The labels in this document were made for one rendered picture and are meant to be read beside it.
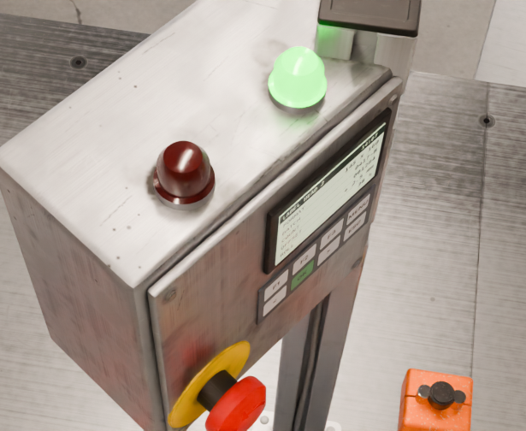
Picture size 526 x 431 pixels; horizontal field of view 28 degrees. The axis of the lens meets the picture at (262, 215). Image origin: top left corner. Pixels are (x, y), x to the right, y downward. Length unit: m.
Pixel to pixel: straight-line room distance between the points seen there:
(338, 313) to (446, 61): 1.75
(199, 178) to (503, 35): 0.99
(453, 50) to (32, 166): 2.04
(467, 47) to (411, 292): 1.36
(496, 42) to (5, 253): 0.65
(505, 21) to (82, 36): 0.53
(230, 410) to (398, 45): 0.20
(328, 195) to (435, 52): 1.95
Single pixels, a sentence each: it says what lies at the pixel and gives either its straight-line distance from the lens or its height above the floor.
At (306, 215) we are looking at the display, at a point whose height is 1.43.
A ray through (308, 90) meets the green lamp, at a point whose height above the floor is 1.49.
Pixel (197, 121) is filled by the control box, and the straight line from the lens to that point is 0.47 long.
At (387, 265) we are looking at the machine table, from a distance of 1.18.
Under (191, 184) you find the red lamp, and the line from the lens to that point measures 0.44.
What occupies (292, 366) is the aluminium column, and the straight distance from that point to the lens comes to 0.81.
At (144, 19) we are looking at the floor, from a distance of 2.47.
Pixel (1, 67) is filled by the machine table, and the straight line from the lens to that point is 1.34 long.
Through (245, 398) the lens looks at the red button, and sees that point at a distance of 0.55.
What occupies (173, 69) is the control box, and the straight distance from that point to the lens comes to 0.49.
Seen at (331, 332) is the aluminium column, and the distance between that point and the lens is 0.75.
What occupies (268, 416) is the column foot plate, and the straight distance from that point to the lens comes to 1.09.
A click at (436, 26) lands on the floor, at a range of 2.50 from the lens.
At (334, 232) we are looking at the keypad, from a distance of 0.56.
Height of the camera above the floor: 1.86
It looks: 59 degrees down
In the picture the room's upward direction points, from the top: 3 degrees clockwise
